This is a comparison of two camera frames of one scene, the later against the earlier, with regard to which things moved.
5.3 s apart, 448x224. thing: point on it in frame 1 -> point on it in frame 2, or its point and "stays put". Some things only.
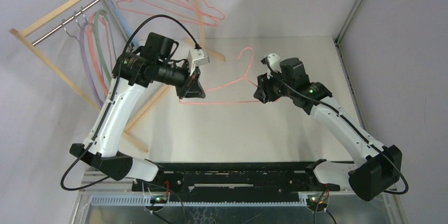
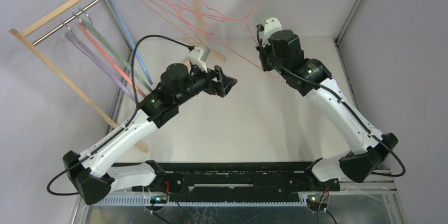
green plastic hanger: (99, 43) -> (117, 55)
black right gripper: (262, 90) -> (263, 59)
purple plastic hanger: (92, 87) -> (100, 62)
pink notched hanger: (245, 77) -> (254, 10)
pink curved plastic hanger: (90, 26) -> (110, 58)
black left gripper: (192, 88) -> (225, 83)
